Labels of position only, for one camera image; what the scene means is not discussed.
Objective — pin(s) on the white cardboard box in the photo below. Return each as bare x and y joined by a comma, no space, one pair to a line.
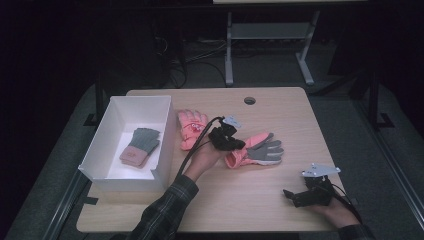
133,110

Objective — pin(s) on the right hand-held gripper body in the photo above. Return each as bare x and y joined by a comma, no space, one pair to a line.
316,195

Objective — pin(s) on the pink glove with grey palm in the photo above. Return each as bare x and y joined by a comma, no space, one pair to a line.
260,153

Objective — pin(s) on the black metal stand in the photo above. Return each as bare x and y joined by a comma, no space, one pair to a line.
374,100
99,100

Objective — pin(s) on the grey metal table frame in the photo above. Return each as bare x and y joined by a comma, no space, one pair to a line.
270,31

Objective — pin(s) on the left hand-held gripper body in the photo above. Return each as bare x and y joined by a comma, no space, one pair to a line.
221,138

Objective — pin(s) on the pink glove with cartoon print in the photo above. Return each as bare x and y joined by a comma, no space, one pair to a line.
188,130

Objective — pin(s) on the person's left hand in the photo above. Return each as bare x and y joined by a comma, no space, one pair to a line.
203,161

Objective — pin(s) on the person's right hand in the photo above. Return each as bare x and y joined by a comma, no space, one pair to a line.
340,213

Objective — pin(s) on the grey metal floor rail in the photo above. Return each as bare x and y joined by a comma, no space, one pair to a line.
65,206
393,166

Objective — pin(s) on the black tape strip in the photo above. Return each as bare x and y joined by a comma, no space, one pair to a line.
90,200

